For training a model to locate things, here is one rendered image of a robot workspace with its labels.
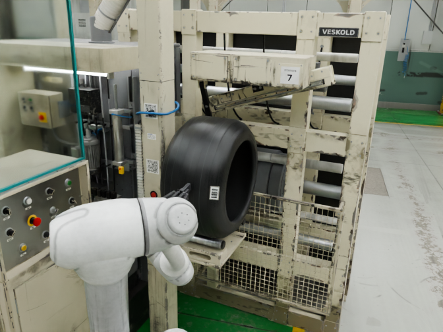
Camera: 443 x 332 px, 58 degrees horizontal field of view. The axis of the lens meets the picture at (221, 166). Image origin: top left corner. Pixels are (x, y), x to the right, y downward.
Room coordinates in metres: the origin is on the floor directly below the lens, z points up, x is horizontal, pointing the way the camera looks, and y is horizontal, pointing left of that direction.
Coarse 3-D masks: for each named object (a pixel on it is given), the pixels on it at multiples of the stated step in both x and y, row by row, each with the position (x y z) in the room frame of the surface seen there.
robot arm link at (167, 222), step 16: (144, 208) 0.79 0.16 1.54; (160, 208) 0.78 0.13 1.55; (176, 208) 0.77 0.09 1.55; (192, 208) 0.80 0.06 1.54; (144, 224) 0.76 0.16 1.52; (160, 224) 0.76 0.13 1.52; (176, 224) 0.76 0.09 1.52; (192, 224) 0.77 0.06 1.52; (160, 240) 0.76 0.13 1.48; (176, 240) 0.76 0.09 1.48
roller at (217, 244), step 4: (192, 236) 1.78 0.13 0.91; (196, 236) 1.77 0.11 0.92; (200, 236) 1.77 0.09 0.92; (204, 236) 1.77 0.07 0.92; (192, 240) 1.77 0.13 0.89; (196, 240) 1.76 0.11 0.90; (200, 240) 1.76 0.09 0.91; (204, 240) 1.75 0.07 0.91; (208, 240) 1.74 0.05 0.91; (212, 240) 1.74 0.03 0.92; (216, 240) 1.74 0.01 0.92; (220, 240) 1.73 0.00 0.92; (224, 240) 1.74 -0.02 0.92; (204, 244) 1.75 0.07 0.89; (208, 244) 1.74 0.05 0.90; (212, 244) 1.73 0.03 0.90; (216, 244) 1.72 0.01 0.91; (220, 244) 1.72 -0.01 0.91; (224, 244) 1.73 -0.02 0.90; (220, 248) 1.72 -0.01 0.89
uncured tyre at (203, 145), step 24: (192, 120) 1.89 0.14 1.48; (216, 120) 1.88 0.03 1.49; (192, 144) 1.73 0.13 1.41; (216, 144) 1.70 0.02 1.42; (240, 144) 1.80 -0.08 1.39; (168, 168) 1.70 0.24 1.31; (192, 168) 1.65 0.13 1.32; (216, 168) 1.64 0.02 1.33; (240, 168) 2.15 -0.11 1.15; (168, 192) 1.67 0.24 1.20; (192, 192) 1.62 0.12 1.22; (240, 192) 2.09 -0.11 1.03; (216, 216) 1.62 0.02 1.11; (240, 216) 1.88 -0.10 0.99
